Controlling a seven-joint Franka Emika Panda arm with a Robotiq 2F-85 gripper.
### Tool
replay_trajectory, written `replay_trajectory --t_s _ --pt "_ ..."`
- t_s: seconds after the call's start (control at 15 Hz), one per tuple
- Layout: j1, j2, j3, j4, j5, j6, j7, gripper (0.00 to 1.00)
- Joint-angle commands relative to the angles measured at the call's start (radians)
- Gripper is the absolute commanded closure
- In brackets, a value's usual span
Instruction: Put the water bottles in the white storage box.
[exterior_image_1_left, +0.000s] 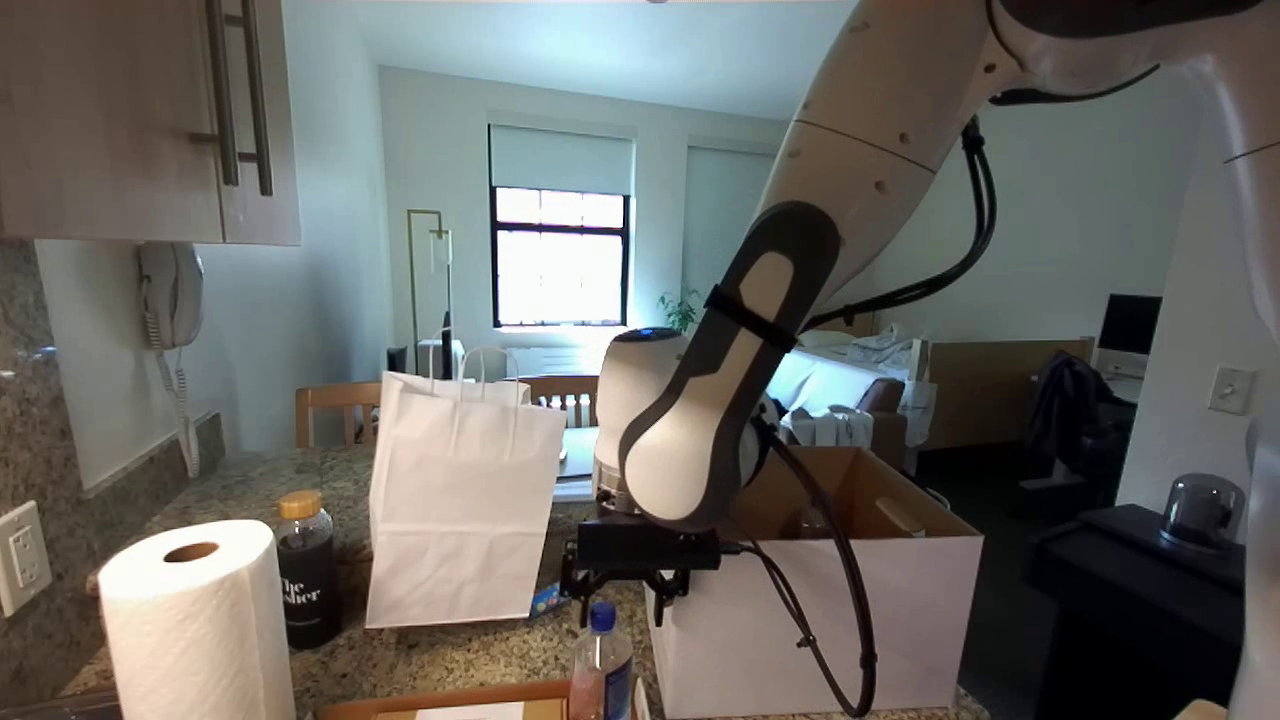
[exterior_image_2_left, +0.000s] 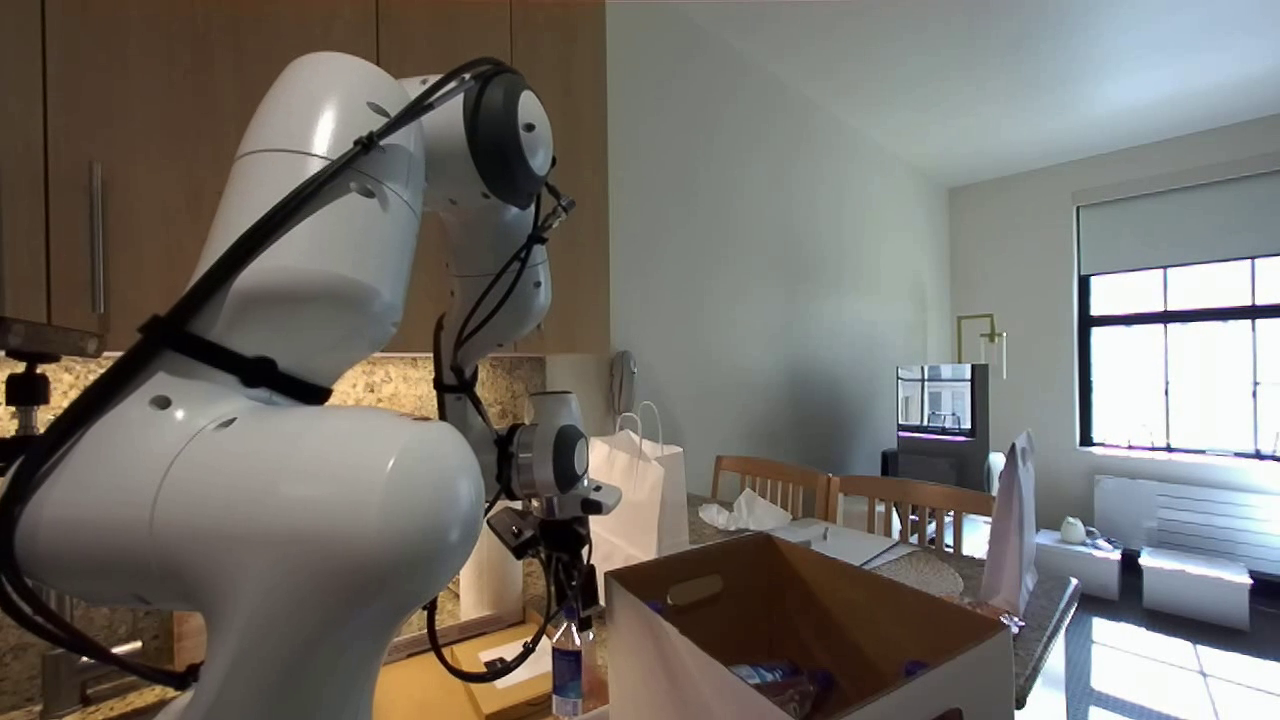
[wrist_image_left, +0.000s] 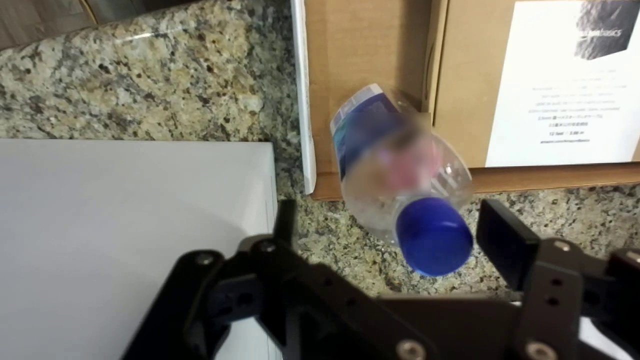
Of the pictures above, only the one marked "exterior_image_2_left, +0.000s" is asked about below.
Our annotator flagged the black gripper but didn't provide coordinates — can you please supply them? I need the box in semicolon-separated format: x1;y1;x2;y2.
533;516;603;627

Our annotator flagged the white storage cardboard box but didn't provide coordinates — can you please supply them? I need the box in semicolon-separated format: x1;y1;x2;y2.
600;531;1018;720

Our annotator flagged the white paper bag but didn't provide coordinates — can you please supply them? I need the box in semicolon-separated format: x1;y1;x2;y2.
582;396;692;575

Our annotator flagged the small flat brown carton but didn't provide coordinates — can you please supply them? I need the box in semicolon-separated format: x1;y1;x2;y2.
452;637;562;720

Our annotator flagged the crumpled white cloth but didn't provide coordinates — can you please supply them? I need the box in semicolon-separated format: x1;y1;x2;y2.
696;489;797;535

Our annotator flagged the wooden dining chair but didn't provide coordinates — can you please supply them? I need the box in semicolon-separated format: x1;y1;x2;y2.
707;452;836;529
830;473;998;560

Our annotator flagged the white papers pile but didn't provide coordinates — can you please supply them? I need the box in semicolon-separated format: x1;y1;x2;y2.
777;516;972;606

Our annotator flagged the black monitor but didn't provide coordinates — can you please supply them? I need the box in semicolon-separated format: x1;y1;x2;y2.
877;361;997;491

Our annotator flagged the narrow tall white bag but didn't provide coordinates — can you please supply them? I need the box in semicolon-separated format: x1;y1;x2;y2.
981;432;1040;621

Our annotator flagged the white ottoman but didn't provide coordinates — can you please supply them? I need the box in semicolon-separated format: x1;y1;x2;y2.
1030;516;1127;606

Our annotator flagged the black framed window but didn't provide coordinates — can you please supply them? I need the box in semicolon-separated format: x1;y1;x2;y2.
1074;251;1280;466

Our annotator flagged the white roller blind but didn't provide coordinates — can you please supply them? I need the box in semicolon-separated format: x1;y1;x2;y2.
1074;167;1280;281

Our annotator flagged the white wall phone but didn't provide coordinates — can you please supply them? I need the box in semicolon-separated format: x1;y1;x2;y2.
606;347;639;416

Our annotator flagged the thin rectangular frame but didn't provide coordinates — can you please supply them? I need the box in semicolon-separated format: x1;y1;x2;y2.
953;313;1011;386

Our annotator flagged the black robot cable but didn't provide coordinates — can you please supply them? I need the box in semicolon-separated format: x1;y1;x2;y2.
0;52;591;696

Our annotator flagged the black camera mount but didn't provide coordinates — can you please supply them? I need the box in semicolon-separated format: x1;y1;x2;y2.
0;318;107;452

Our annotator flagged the metal cabinet handle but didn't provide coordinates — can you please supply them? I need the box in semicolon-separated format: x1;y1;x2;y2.
84;155;113;337

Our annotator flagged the wooden wall cabinet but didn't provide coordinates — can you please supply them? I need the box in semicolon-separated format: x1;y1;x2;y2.
0;0;610;355

